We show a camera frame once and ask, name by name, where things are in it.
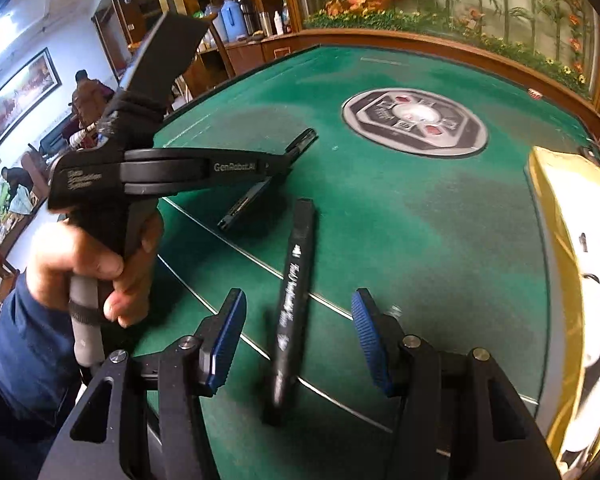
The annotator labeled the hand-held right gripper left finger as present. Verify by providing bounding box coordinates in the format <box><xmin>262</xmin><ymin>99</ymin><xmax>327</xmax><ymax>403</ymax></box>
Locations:
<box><xmin>52</xmin><ymin>287</ymin><xmax>248</xmax><ymax>480</ymax></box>

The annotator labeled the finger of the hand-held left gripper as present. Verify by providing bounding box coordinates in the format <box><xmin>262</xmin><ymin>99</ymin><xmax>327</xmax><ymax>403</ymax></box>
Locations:
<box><xmin>269</xmin><ymin>146</ymin><xmax>302</xmax><ymax>177</ymax></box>
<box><xmin>217</xmin><ymin>174</ymin><xmax>282</xmax><ymax>232</ymax></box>

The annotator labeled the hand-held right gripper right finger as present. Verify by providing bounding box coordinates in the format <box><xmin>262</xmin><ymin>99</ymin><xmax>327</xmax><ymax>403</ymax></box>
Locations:
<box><xmin>350</xmin><ymin>287</ymin><xmax>563</xmax><ymax>480</ymax></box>

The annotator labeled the black marker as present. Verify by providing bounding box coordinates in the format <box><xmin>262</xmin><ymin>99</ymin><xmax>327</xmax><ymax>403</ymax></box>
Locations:
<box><xmin>262</xmin><ymin>199</ymin><xmax>317</xmax><ymax>428</ymax></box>

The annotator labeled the yellow box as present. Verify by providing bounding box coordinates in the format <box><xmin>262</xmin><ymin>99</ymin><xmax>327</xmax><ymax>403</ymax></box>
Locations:
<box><xmin>528</xmin><ymin>146</ymin><xmax>600</xmax><ymax>468</ymax></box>

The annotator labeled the person's left forearm blue sleeve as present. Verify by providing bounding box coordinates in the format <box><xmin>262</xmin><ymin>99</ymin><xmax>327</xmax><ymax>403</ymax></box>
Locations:
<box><xmin>0</xmin><ymin>277</ymin><xmax>88</xmax><ymax>426</ymax></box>

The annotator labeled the person's left hand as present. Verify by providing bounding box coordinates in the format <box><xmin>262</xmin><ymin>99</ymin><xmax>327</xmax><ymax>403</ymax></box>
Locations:
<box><xmin>26</xmin><ymin>212</ymin><xmax>166</xmax><ymax>328</ymax></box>

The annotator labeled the round grey control panel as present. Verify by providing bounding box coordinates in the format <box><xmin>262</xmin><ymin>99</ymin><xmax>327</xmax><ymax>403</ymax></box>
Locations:
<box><xmin>341</xmin><ymin>87</ymin><xmax>490</xmax><ymax>157</ymax></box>

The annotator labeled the wooden sideboard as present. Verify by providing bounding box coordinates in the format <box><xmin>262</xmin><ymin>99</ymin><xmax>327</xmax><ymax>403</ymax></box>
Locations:
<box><xmin>195</xmin><ymin>32</ymin><xmax>306</xmax><ymax>91</ymax></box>

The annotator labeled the wooden chair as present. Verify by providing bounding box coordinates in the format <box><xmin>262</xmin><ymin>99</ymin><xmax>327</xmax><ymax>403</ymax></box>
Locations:
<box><xmin>125</xmin><ymin>30</ymin><xmax>238</xmax><ymax>111</ymax></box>

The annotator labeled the blue thermos jug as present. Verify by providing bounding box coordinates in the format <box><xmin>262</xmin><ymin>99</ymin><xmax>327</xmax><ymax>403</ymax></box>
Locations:
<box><xmin>221</xmin><ymin>0</ymin><xmax>248</xmax><ymax>41</ymax></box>

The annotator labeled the dark vacuum flask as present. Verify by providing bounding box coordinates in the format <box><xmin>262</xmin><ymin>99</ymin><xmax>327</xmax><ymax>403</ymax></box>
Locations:
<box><xmin>235</xmin><ymin>0</ymin><xmax>258</xmax><ymax>36</ymax></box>

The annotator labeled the pale blue jug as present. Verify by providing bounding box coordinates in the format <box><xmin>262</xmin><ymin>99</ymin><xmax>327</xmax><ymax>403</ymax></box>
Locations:
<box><xmin>204</xmin><ymin>4</ymin><xmax>228</xmax><ymax>43</ymax></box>

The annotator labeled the tall wooden cabinet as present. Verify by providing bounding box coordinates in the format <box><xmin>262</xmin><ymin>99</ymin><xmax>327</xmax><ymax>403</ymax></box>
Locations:
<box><xmin>92</xmin><ymin>0</ymin><xmax>261</xmax><ymax>71</ymax></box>

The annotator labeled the person's dark clothing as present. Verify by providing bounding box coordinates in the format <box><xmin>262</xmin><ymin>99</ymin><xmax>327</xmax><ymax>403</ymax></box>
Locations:
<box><xmin>0</xmin><ymin>410</ymin><xmax>76</xmax><ymax>480</ymax></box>

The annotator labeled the framed wall painting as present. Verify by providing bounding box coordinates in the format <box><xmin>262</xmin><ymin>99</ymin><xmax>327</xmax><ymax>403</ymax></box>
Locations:
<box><xmin>0</xmin><ymin>47</ymin><xmax>62</xmax><ymax>150</ymax></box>

